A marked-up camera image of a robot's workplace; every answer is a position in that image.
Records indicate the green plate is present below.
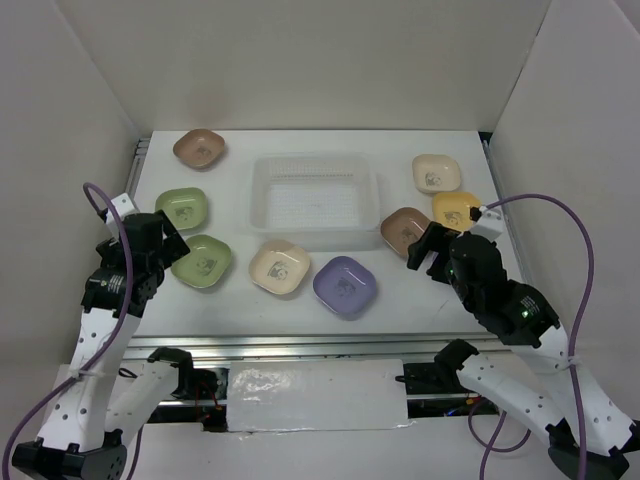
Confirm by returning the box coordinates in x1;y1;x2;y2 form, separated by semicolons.
155;187;208;231
171;234;232;290

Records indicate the brown plate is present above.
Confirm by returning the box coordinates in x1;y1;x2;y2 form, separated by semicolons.
380;207;431;259
173;129;226;170

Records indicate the yellow plate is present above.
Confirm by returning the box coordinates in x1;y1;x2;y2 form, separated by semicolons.
432;191;481;232

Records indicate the cream plate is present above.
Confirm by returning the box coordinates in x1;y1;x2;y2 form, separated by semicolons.
412;154;462;194

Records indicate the purple plate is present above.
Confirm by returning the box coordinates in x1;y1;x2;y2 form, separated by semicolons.
312;256;378;320

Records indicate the beige plate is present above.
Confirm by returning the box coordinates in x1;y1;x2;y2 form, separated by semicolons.
248;239;311;299

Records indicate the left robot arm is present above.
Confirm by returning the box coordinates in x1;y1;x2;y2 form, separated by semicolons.
2;211;198;479

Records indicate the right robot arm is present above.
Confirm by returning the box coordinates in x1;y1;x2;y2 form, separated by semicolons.
398;222;639;479

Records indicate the white plastic perforated bin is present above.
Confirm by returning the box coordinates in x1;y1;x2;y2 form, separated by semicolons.
247;152;381;252

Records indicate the white taped cover panel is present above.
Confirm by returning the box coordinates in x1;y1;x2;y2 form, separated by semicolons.
226;359;409;433

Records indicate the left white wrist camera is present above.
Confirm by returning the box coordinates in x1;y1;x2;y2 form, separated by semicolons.
101;193;139;228

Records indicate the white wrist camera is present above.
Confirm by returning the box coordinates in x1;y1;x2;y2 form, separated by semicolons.
469;206;504;242
101;193;139;228

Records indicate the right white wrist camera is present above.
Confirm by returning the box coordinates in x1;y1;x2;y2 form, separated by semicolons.
469;206;504;242

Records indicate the aluminium frame rail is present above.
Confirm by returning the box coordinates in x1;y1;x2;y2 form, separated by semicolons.
124;333;506;364

